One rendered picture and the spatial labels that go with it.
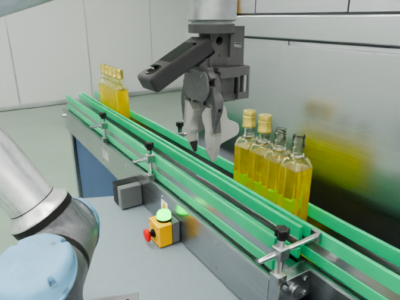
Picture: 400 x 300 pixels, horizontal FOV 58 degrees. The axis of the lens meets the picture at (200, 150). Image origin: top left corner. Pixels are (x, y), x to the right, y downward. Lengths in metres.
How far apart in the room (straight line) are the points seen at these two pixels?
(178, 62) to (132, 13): 6.40
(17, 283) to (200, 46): 0.42
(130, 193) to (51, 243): 0.71
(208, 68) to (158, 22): 6.58
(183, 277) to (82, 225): 0.39
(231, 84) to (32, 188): 0.37
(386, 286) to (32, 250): 0.60
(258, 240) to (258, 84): 0.52
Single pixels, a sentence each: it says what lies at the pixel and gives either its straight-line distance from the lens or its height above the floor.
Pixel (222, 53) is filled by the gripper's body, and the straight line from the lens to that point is 0.58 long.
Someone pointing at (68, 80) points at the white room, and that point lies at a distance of 6.62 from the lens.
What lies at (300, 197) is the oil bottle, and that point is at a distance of 0.88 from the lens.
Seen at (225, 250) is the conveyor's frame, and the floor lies 0.86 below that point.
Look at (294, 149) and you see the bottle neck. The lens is 0.84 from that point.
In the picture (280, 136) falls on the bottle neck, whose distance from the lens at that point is 0.87.
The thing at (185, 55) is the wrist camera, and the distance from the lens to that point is 0.54.
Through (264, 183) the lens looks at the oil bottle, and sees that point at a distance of 0.92.
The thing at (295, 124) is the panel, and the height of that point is 1.12.
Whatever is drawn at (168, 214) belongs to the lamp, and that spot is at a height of 0.85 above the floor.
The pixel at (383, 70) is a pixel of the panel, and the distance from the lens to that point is 0.85.
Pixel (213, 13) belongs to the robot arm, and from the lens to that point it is 0.55.
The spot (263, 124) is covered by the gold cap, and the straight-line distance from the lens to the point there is 0.91.
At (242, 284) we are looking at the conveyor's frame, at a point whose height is 0.80.
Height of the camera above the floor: 1.39
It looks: 20 degrees down
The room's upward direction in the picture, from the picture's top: straight up
